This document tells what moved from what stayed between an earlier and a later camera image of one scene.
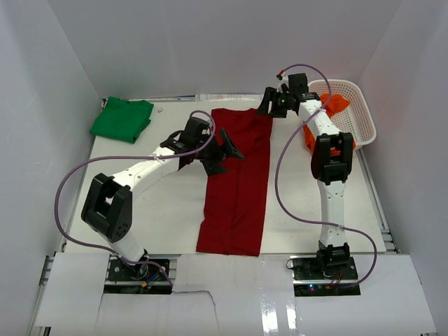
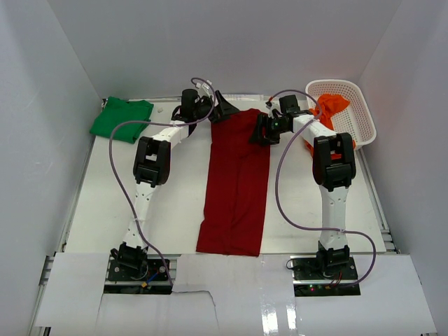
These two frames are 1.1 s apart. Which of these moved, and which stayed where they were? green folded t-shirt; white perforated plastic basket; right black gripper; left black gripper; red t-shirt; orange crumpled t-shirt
Moved: left black gripper; right black gripper
Stayed: white perforated plastic basket; red t-shirt; green folded t-shirt; orange crumpled t-shirt
